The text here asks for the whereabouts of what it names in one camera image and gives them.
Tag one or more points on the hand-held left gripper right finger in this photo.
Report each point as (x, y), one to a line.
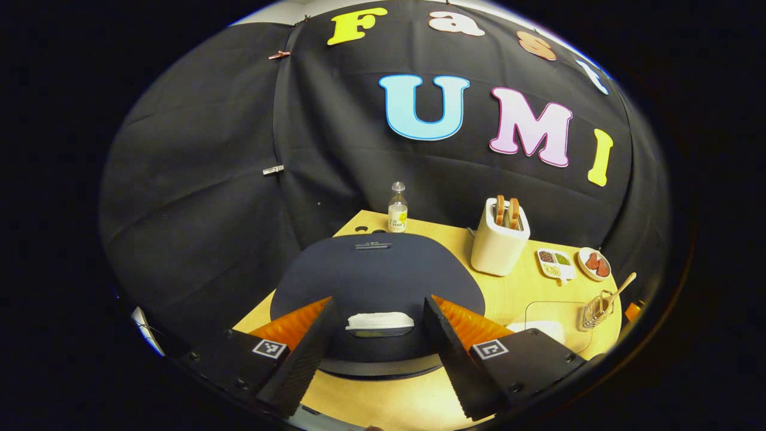
(449, 353)

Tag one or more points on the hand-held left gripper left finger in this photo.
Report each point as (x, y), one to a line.
(302, 359)

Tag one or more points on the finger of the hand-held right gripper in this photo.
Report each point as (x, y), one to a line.
(632, 312)

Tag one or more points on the wooden spoon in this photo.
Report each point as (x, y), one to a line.
(622, 287)

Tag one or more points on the dark grey rice cooker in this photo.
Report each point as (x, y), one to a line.
(377, 275)

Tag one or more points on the red meat piece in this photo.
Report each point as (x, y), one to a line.
(592, 261)
(603, 268)

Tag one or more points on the white round plate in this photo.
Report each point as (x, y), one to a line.
(583, 269)

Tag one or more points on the white divided grain dish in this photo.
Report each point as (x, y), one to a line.
(555, 266)

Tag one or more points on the white toaster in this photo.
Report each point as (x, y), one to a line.
(497, 251)

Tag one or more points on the small glass bottle yellow label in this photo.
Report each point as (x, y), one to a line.
(397, 215)

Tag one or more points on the toast bread slice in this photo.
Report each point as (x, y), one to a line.
(514, 213)
(499, 209)

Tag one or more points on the silver cloth clip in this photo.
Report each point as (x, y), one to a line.
(273, 170)

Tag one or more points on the black backdrop cloth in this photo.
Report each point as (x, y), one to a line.
(197, 179)

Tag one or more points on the red cloth clip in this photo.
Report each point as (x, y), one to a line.
(279, 54)

